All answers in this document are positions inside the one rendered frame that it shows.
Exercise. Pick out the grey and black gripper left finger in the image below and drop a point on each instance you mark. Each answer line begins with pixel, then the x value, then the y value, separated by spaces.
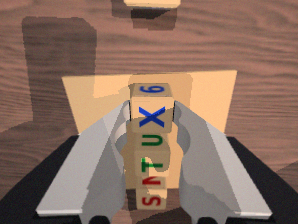
pixel 84 177

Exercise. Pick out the peach mat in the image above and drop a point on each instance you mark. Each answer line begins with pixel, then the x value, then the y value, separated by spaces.
pixel 207 93

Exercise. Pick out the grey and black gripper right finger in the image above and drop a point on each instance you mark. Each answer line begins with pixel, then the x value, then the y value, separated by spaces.
pixel 220 178

